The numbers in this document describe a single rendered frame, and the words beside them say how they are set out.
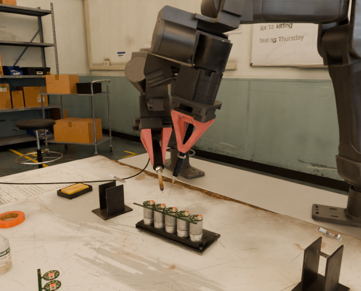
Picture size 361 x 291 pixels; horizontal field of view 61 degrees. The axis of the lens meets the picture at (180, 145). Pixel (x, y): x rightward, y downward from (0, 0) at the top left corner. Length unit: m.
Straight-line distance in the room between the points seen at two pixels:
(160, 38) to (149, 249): 0.37
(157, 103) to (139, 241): 0.27
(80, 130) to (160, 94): 3.43
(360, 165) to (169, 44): 0.44
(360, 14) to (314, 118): 2.59
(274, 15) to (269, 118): 2.84
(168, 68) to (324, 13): 0.28
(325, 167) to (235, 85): 1.27
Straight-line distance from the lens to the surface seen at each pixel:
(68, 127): 4.10
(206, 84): 0.51
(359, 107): 0.67
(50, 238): 0.68
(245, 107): 3.49
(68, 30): 5.67
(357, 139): 0.69
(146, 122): 0.67
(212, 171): 1.02
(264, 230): 0.68
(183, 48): 0.49
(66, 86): 4.06
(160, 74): 0.55
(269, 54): 3.33
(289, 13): 0.58
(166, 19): 0.50
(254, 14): 0.54
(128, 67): 0.66
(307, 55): 3.17
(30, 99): 4.90
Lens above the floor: 1.07
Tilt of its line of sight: 14 degrees down
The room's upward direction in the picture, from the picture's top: straight up
